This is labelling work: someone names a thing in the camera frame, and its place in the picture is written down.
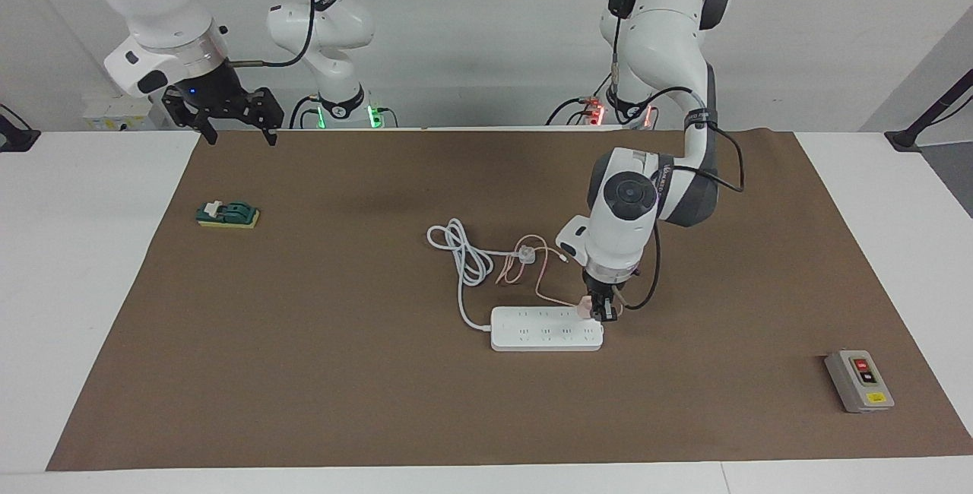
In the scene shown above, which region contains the black camera stand clamp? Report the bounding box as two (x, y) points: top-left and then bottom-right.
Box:
(884, 68), (973, 153)

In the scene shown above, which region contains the brown table mat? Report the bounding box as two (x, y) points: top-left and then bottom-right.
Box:
(46, 129), (973, 472)

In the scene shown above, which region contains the white power strip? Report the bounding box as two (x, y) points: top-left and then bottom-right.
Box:
(490, 306), (605, 352)

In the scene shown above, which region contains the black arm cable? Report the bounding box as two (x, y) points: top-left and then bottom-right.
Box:
(608, 15), (746, 311)
(217, 0), (316, 69)

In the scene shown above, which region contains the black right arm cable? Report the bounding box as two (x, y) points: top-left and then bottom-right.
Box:
(217, 0), (316, 69)

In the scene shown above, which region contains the white background box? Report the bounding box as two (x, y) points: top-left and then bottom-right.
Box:
(82, 95), (172, 131)

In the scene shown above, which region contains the green knife switch block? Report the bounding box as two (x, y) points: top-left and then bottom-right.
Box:
(196, 200), (261, 230)

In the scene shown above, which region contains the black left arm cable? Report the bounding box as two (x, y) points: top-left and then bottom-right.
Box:
(608, 15), (746, 311)

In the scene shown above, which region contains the white power strip cord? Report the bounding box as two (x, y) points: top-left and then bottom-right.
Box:
(426, 218), (537, 331)

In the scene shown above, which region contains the black base power cable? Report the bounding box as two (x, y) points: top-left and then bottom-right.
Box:
(547, 76), (618, 128)
(289, 95), (400, 130)

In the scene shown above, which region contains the black table clamp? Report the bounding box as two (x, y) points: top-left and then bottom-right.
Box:
(0, 103), (40, 153)

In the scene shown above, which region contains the pink charging cable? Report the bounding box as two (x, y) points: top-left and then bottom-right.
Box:
(496, 234), (586, 307)

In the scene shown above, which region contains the grey on-off switch box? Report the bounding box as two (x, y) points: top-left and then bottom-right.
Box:
(824, 350), (895, 413)

